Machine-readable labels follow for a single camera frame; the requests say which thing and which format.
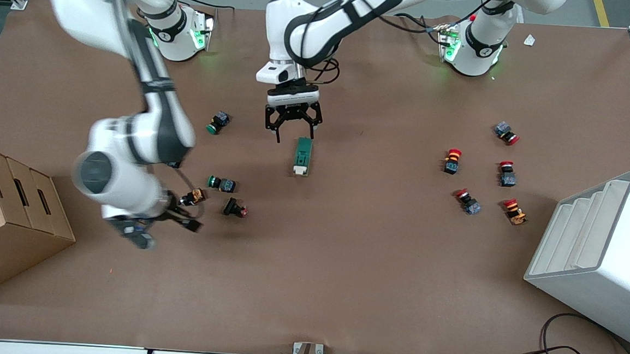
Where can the black button with orange block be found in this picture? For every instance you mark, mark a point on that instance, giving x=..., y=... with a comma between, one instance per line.
x=193, y=197

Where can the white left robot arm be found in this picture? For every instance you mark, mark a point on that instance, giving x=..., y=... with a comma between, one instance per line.
x=324, y=24

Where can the red button with grey block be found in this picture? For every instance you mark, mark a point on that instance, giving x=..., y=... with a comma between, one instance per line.
x=507, y=173
x=506, y=132
x=468, y=201

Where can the white stepped plastic bin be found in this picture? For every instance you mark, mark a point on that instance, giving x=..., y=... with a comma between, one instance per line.
x=600, y=254

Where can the red emergency button orange block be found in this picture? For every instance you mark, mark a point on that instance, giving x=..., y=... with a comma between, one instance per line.
x=514, y=211

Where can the red emergency button black block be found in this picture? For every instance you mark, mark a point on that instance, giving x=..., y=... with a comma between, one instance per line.
x=452, y=161

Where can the black button with red block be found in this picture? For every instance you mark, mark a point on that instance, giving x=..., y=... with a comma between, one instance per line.
x=235, y=207

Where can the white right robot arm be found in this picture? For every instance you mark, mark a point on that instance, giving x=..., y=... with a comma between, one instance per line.
x=154, y=129

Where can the small white paper scrap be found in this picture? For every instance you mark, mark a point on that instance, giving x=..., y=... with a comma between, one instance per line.
x=529, y=40

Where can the brown cardboard box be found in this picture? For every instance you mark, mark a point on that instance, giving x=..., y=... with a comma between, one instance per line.
x=6, y=224

